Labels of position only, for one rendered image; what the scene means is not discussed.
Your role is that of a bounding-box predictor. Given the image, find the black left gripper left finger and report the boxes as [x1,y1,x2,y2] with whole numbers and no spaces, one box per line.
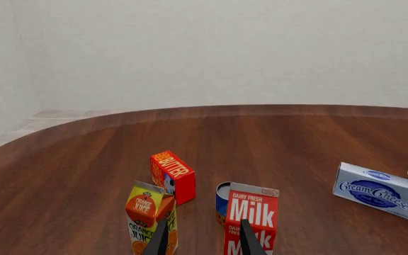
[141,217,170,255]

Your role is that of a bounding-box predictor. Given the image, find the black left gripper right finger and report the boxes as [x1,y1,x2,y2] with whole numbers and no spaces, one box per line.
[239,218,268,255]

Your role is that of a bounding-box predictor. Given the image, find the orange juice carton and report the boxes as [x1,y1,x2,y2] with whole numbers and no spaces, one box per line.
[125,180,179,255]

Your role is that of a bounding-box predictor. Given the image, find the red milk carton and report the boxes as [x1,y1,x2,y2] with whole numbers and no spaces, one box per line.
[223,181,281,255]

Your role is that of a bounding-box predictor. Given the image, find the blue tin can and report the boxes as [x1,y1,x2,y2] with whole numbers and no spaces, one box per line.
[215,181,233,227]

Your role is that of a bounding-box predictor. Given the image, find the red butter box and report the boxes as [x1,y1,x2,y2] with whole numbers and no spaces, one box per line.
[149,150,197,206]

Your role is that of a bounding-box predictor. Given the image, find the cream cheese box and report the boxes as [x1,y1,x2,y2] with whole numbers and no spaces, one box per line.
[332,161,408,220]

